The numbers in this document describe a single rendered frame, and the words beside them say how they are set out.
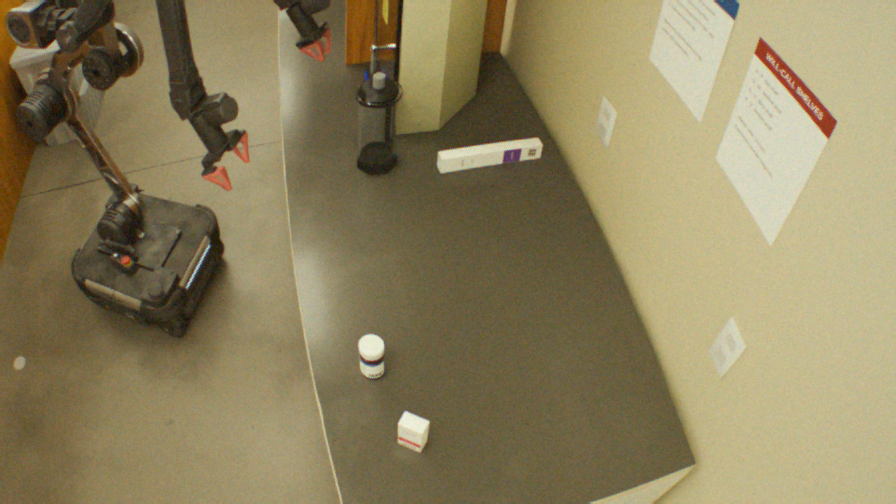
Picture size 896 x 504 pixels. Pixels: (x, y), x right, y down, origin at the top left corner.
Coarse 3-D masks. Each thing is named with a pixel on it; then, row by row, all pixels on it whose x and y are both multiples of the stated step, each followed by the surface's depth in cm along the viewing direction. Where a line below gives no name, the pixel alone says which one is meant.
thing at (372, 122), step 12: (360, 84) 146; (360, 96) 143; (396, 96) 144; (360, 108) 146; (372, 108) 144; (384, 108) 144; (396, 108) 147; (360, 120) 149; (372, 120) 146; (384, 120) 147; (396, 120) 151; (360, 132) 151; (372, 132) 149; (384, 132) 150; (396, 132) 154; (360, 144) 154; (372, 144) 152; (384, 144) 153; (360, 156) 157; (372, 156) 155; (384, 156) 156
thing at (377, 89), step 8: (368, 80) 145; (376, 80) 141; (384, 80) 142; (392, 80) 146; (360, 88) 144; (368, 88) 143; (376, 88) 143; (384, 88) 143; (392, 88) 143; (368, 96) 142; (376, 96) 142; (384, 96) 142; (392, 96) 143
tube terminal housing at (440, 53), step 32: (416, 0) 137; (448, 0) 139; (480, 0) 153; (416, 32) 145; (448, 32) 147; (480, 32) 164; (416, 64) 152; (448, 64) 156; (416, 96) 161; (448, 96) 166; (416, 128) 169
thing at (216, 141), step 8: (216, 128) 134; (200, 136) 133; (208, 136) 132; (216, 136) 133; (224, 136) 136; (232, 136) 138; (208, 144) 134; (216, 144) 134; (224, 144) 136; (208, 152) 138; (216, 152) 135; (224, 152) 136; (208, 160) 134; (216, 160) 134
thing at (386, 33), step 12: (396, 0) 139; (396, 12) 141; (384, 24) 159; (396, 24) 143; (384, 36) 162; (396, 36) 145; (396, 48) 148; (384, 60) 166; (396, 60) 151; (384, 72) 168; (396, 72) 154
